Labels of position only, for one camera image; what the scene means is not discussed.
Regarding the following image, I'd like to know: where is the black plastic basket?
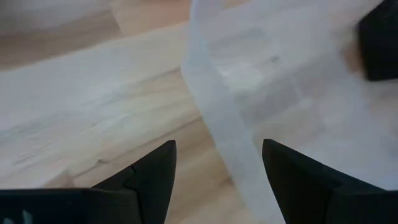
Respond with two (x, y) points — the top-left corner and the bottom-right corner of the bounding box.
(356, 0), (398, 82)

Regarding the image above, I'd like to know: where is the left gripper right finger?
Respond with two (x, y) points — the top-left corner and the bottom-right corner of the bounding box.
(262, 138), (384, 224)

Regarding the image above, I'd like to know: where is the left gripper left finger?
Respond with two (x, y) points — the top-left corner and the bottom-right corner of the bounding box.
(92, 139), (177, 224)

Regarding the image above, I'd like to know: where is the clear plastic basket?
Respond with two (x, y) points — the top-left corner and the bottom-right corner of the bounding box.
(180, 0), (398, 224)

